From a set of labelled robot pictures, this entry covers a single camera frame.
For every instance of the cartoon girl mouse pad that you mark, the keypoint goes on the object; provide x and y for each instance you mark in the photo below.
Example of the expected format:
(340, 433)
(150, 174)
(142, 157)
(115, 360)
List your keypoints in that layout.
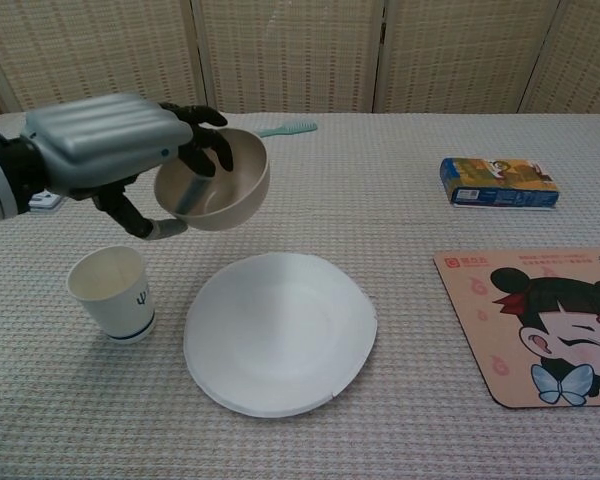
(480, 300)

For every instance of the white folding laptop stand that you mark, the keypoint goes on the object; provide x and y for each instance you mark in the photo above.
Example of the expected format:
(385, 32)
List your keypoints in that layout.
(46, 201)

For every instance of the white paper cup blue print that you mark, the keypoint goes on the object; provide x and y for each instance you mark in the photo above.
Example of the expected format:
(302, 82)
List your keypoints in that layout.
(111, 310)

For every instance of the white paper plate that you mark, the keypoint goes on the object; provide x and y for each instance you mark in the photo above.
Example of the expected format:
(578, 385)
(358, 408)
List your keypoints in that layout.
(280, 325)

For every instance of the beige bowl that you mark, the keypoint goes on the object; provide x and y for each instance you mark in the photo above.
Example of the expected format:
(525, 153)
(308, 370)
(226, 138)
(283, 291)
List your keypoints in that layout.
(250, 185)

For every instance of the beige woven tablecloth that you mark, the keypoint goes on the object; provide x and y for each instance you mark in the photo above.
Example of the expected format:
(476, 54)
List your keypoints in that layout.
(380, 225)

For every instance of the woven bamboo screen panel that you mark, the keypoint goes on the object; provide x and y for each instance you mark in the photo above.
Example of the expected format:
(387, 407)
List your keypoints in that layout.
(95, 50)
(585, 55)
(290, 50)
(460, 50)

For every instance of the blue yellow cartoon box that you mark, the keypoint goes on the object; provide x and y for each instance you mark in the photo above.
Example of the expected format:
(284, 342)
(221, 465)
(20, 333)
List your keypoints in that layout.
(500, 180)

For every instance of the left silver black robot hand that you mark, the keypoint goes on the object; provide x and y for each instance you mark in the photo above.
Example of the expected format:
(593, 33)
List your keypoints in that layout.
(100, 135)

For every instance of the mint green comb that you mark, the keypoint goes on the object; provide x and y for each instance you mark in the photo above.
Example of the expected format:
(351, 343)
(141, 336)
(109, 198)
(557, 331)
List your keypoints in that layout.
(290, 129)

